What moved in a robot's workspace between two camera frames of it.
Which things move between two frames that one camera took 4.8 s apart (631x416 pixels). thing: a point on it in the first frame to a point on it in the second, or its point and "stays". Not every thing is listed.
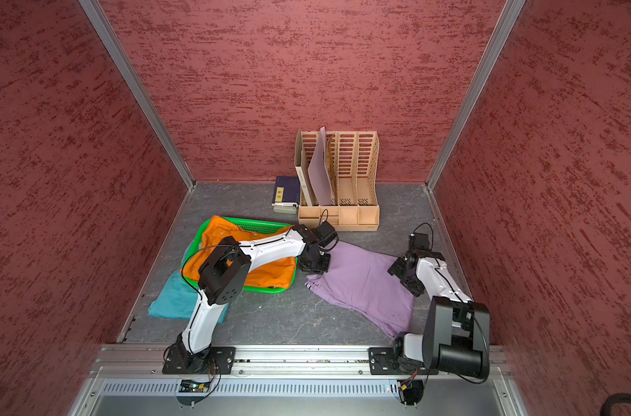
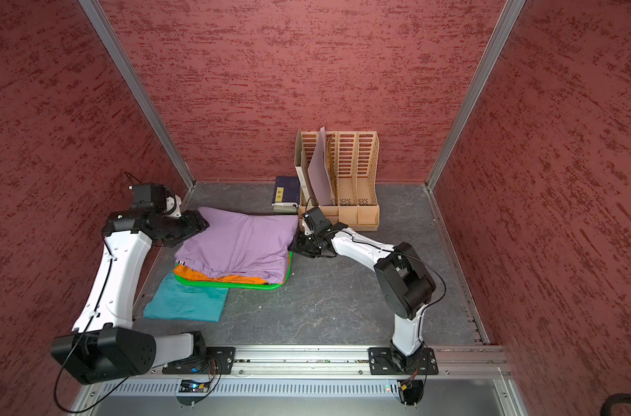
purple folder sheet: (318, 172) stays
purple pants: (360, 282) to (253, 245)
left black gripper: (322, 268) to (194, 225)
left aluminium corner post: (120, 59) stays
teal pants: (178, 299) stays
